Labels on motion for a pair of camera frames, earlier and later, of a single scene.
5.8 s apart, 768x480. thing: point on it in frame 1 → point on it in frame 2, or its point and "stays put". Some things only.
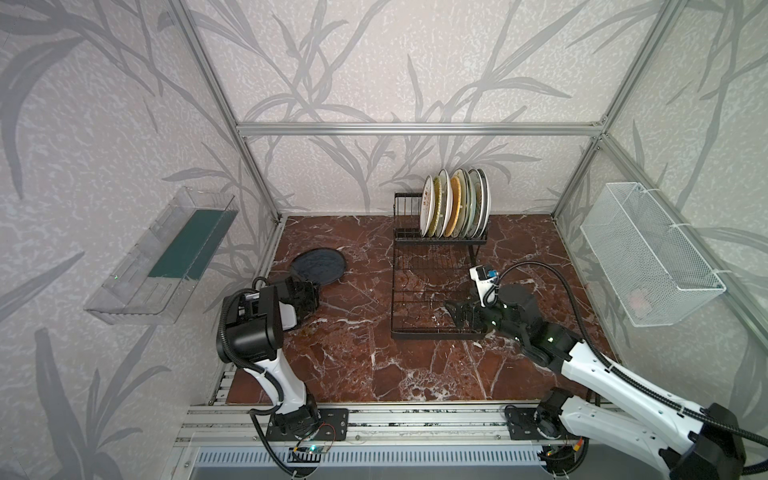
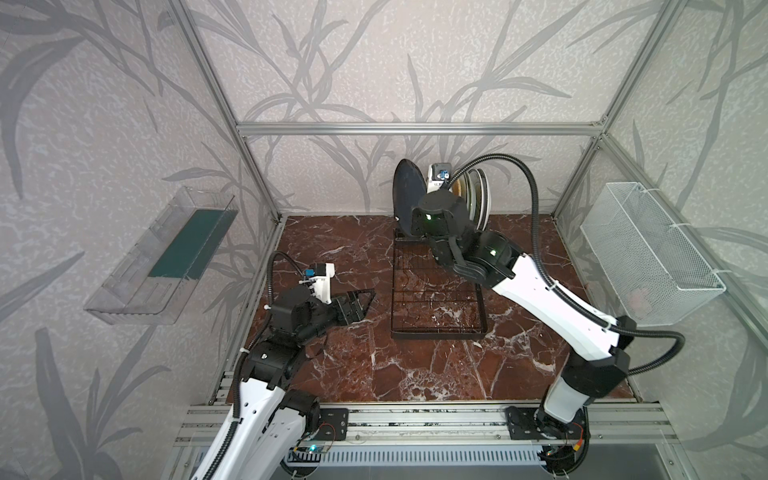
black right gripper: [473, 306] → [419, 215]
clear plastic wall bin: [151, 282] stays put
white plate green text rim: [484, 204] stays put
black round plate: [320, 265] → [409, 188]
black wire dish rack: [428, 273] stays put
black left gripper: [311, 289] → [340, 319]
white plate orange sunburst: [479, 202] stays put
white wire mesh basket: [650, 269] stays put
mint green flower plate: [472, 203] stays put
